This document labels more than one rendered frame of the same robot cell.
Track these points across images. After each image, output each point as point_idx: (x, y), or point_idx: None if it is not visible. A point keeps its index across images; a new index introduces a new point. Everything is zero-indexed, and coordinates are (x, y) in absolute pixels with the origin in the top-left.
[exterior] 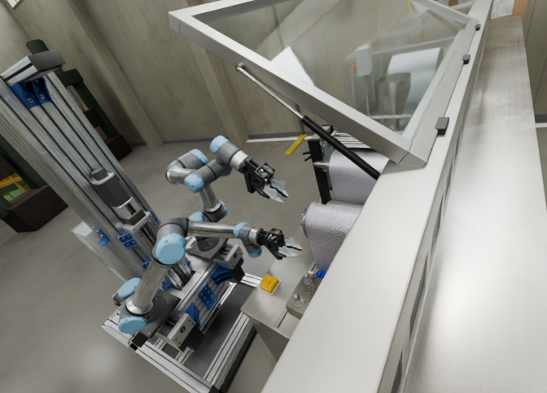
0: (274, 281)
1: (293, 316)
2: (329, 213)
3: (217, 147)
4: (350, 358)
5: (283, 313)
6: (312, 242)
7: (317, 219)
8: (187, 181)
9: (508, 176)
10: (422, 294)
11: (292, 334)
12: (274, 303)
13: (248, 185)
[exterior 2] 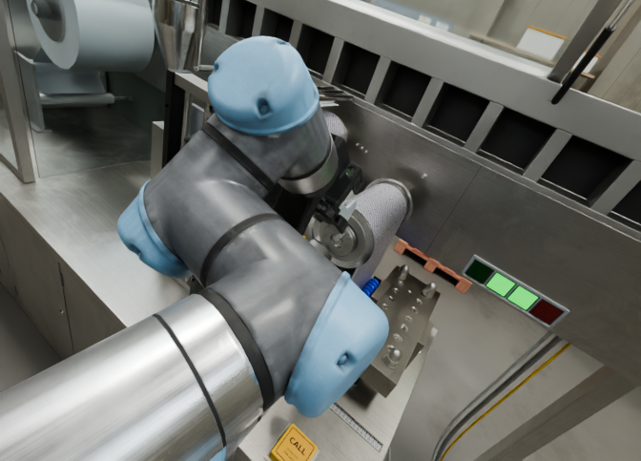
0: (296, 431)
1: (363, 410)
2: (373, 205)
3: (315, 96)
4: None
5: (358, 429)
6: (360, 269)
7: (375, 220)
8: (385, 332)
9: None
10: (542, 178)
11: (390, 418)
12: (338, 446)
13: (300, 234)
